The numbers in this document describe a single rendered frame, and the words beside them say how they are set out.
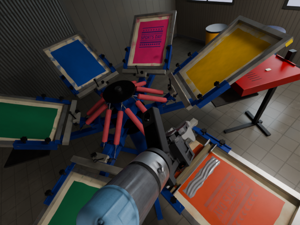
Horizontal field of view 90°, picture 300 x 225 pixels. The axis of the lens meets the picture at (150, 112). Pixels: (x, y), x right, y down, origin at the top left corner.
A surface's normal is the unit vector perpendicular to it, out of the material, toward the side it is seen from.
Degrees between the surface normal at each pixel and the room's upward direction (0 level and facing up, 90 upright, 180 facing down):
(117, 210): 39
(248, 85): 0
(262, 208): 0
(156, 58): 32
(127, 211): 48
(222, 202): 0
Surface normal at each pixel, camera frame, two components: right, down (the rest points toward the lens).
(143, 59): -0.32, -0.17
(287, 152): -0.18, -0.66
